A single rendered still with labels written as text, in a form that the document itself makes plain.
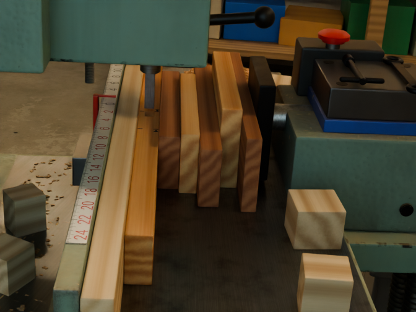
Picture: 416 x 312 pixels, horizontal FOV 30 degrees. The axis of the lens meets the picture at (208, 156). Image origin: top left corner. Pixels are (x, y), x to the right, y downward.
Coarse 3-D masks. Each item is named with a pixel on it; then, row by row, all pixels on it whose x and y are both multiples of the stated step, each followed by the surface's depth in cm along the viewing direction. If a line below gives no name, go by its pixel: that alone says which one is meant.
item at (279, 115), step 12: (252, 60) 73; (264, 60) 73; (252, 72) 72; (264, 72) 69; (252, 84) 71; (264, 84) 66; (252, 96) 71; (264, 96) 66; (264, 108) 67; (276, 108) 71; (288, 108) 71; (300, 108) 71; (312, 108) 71; (264, 120) 67; (276, 120) 71; (264, 132) 68; (264, 144) 68; (264, 156) 69; (264, 168) 69; (264, 180) 70
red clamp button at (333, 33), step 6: (324, 30) 73; (330, 30) 72; (336, 30) 73; (342, 30) 73; (318, 36) 72; (324, 36) 72; (330, 36) 71; (336, 36) 71; (342, 36) 72; (348, 36) 72; (324, 42) 72; (330, 42) 72; (336, 42) 71; (342, 42) 72
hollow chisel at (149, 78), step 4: (148, 76) 71; (152, 76) 71; (148, 80) 71; (152, 80) 71; (148, 84) 71; (152, 84) 71; (148, 88) 71; (152, 88) 71; (148, 92) 71; (152, 92) 71; (148, 96) 72; (152, 96) 72; (144, 100) 72; (148, 100) 72; (152, 100) 72; (144, 104) 72; (148, 104) 72; (152, 104) 72; (152, 108) 72
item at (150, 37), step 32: (64, 0) 65; (96, 0) 65; (128, 0) 65; (160, 0) 65; (192, 0) 65; (64, 32) 66; (96, 32) 66; (128, 32) 66; (160, 32) 66; (192, 32) 66; (128, 64) 68; (160, 64) 67; (192, 64) 67
